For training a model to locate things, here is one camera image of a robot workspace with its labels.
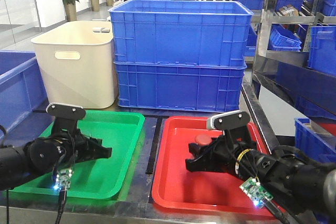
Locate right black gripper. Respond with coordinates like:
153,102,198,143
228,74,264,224
185,129,257,176

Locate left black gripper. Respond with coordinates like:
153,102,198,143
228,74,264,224
39,118,112,168

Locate red push button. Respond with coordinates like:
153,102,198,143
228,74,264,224
194,134,212,146

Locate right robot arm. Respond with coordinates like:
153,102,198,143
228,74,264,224
185,129,335,217

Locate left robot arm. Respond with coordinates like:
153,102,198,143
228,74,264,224
1,118,112,190

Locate blue bin left of trays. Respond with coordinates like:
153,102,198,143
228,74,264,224
1,50,47,133

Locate green tray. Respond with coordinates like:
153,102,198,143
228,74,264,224
7,110,146,200

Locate left green circuit board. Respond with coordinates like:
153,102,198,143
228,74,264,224
54,169,73,190

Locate green circuit board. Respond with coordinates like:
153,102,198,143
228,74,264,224
54,169,73,190
239,177,273,208

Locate red tray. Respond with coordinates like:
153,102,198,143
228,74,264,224
152,116,274,220

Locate right green circuit board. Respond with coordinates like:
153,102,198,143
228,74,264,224
239,177,273,208

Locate lower stacked blue crate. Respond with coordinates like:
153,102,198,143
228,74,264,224
115,62,246,112

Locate stacked blue crate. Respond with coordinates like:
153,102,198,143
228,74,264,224
115,62,246,112
109,0,253,67

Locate cream plastic basket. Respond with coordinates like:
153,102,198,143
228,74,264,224
31,21,118,109

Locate upper stacked blue crate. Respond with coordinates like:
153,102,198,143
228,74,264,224
109,0,253,67

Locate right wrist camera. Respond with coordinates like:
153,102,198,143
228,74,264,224
206,110,250,131

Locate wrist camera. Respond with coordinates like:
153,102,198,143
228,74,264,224
46,103,86,120
206,110,250,131

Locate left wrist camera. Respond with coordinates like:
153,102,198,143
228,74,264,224
46,103,86,120

